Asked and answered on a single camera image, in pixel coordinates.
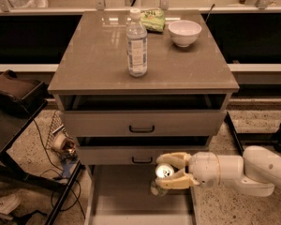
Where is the top drawer with handle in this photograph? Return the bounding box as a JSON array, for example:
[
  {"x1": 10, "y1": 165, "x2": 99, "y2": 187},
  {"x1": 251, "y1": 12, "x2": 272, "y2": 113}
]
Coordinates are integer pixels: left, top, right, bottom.
[{"x1": 59, "y1": 94, "x2": 228, "y2": 138}]

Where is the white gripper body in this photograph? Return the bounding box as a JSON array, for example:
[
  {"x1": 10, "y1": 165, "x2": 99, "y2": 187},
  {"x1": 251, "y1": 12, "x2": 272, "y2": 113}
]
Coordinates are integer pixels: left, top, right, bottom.
[{"x1": 188, "y1": 152, "x2": 244, "y2": 188}]

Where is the wire basket with clutter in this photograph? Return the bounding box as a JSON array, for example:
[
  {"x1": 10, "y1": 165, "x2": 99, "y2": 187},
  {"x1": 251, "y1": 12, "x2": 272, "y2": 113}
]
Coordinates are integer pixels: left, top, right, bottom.
[{"x1": 46, "y1": 111, "x2": 77, "y2": 160}]

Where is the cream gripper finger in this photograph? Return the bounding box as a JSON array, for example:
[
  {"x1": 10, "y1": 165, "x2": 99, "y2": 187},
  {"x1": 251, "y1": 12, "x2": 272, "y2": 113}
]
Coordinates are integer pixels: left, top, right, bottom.
[
  {"x1": 156, "y1": 169, "x2": 200, "y2": 189},
  {"x1": 156, "y1": 152, "x2": 191, "y2": 169}
]

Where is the middle drawer with handle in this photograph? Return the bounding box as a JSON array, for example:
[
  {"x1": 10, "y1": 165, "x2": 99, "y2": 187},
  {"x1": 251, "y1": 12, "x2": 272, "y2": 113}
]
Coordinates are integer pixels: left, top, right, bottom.
[{"x1": 77, "y1": 136, "x2": 210, "y2": 165}]

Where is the grey drawer cabinet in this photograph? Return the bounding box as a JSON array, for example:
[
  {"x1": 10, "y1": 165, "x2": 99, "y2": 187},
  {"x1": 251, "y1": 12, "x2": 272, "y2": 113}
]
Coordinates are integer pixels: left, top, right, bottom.
[{"x1": 47, "y1": 9, "x2": 241, "y2": 225}]

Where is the clear plastic water bottle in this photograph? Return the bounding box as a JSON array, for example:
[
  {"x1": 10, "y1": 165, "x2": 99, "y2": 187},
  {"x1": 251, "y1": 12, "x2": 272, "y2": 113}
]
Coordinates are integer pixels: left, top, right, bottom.
[{"x1": 126, "y1": 8, "x2": 147, "y2": 77}]

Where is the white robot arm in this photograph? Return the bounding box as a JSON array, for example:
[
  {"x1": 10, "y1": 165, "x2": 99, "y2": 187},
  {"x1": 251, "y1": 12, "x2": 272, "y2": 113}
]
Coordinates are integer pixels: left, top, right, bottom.
[{"x1": 155, "y1": 146, "x2": 281, "y2": 197}]

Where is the black floor cable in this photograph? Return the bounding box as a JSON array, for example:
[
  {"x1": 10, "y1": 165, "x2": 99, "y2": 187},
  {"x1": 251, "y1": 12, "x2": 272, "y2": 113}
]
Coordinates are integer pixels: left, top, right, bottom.
[{"x1": 22, "y1": 105, "x2": 86, "y2": 219}]

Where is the open bottom drawer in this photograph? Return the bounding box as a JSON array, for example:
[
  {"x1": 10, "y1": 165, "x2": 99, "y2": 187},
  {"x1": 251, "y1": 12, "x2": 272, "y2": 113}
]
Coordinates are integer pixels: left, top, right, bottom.
[{"x1": 84, "y1": 165, "x2": 197, "y2": 225}]

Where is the green chip bag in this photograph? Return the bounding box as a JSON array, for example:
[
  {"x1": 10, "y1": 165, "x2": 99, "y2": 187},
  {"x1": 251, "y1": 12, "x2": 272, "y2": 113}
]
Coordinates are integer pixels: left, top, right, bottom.
[{"x1": 140, "y1": 8, "x2": 165, "y2": 33}]

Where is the white ceramic bowl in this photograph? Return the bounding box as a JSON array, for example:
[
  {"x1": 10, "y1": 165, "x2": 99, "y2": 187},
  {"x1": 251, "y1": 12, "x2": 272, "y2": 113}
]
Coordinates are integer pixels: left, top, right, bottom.
[{"x1": 168, "y1": 20, "x2": 202, "y2": 47}]

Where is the white shoe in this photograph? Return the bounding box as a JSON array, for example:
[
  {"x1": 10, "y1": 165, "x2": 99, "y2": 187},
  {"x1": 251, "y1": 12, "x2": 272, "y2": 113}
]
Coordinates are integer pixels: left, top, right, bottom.
[{"x1": 0, "y1": 194, "x2": 21, "y2": 215}]

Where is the drawer with handle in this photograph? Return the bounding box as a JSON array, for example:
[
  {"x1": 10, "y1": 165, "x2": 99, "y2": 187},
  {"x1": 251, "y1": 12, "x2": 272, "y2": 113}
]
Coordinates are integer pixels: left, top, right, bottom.
[
  {"x1": 77, "y1": 136, "x2": 210, "y2": 165},
  {"x1": 59, "y1": 94, "x2": 228, "y2": 138}
]

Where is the dark box on table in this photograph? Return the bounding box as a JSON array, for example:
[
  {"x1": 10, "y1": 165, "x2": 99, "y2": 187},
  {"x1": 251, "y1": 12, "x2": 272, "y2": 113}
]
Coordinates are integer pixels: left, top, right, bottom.
[{"x1": 0, "y1": 69, "x2": 46, "y2": 117}]

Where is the green soda can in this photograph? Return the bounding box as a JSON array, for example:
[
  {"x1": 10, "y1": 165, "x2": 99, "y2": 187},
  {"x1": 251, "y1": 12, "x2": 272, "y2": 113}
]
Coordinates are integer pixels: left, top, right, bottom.
[{"x1": 150, "y1": 163, "x2": 174, "y2": 197}]

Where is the black side table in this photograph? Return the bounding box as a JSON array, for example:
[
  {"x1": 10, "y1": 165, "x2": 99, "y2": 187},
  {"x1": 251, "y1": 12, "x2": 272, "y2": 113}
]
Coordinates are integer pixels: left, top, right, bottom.
[{"x1": 0, "y1": 100, "x2": 82, "y2": 225}]

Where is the black stand leg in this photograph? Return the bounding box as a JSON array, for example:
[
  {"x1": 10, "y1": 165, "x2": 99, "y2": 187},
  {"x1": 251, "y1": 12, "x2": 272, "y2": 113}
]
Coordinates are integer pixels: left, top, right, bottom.
[{"x1": 225, "y1": 112, "x2": 244, "y2": 156}]

